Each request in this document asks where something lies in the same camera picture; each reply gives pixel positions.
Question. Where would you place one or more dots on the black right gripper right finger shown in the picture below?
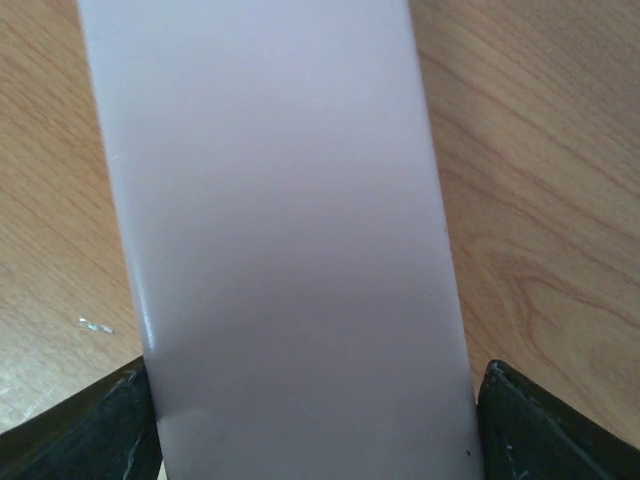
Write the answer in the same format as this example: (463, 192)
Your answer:
(528, 433)

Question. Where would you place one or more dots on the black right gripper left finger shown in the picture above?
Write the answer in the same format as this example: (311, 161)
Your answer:
(105, 431)

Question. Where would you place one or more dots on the pink glasses case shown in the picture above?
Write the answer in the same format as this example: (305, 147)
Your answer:
(278, 200)

